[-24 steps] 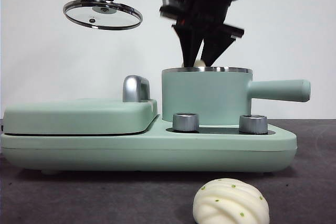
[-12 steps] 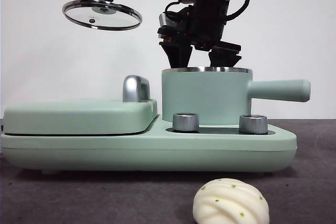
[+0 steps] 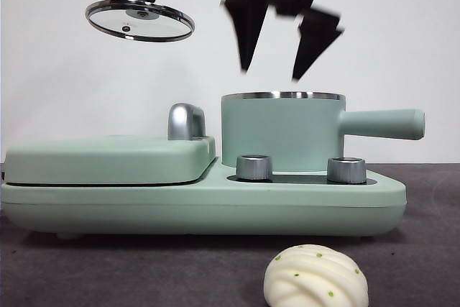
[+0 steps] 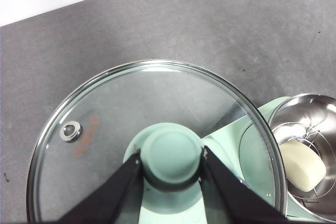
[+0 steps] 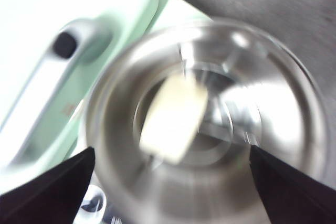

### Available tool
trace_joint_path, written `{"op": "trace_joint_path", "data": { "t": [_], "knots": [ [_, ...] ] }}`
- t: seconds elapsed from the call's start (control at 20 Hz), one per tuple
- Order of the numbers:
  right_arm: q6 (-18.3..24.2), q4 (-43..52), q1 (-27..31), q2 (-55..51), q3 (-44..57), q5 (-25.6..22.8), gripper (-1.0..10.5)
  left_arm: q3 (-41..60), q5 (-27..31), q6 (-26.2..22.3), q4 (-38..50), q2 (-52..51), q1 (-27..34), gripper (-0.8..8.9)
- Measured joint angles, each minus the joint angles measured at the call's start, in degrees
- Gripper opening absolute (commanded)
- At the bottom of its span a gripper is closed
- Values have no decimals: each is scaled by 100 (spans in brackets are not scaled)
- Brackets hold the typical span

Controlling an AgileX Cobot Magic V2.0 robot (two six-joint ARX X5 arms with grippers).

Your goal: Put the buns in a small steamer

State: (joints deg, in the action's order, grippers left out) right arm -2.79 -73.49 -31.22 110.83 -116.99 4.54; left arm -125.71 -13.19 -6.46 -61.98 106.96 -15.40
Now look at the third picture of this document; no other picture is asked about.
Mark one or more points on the silver control knob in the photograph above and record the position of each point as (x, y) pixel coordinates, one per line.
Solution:
(345, 171)
(253, 168)

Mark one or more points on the twisted white bun green specks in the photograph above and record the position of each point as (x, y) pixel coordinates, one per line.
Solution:
(316, 278)

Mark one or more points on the glass pot lid green knob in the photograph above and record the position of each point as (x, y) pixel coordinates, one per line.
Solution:
(140, 21)

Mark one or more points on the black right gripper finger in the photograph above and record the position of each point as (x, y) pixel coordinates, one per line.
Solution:
(314, 41)
(248, 26)

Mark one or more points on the mint green breakfast machine base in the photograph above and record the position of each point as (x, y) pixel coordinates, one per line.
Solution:
(215, 210)

